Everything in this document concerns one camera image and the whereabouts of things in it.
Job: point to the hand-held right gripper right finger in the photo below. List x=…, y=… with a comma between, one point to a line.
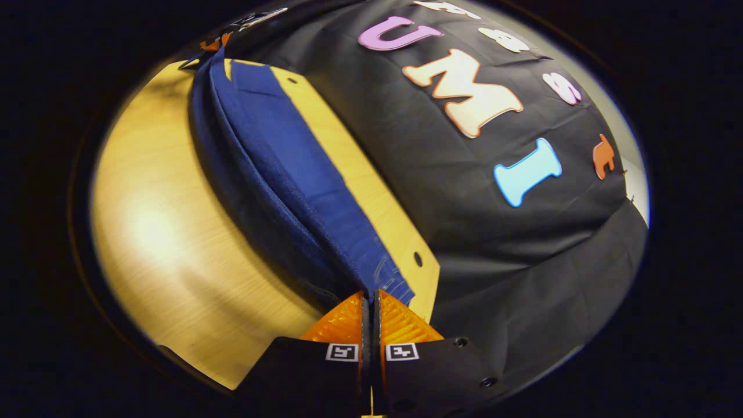
x=429, y=371

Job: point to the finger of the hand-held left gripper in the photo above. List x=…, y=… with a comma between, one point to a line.
x=216, y=42

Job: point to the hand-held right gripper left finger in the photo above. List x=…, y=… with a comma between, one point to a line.
x=313, y=371

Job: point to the blue denim jeans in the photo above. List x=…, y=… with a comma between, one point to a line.
x=273, y=174

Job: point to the black backdrop cloth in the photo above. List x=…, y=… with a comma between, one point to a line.
x=464, y=232

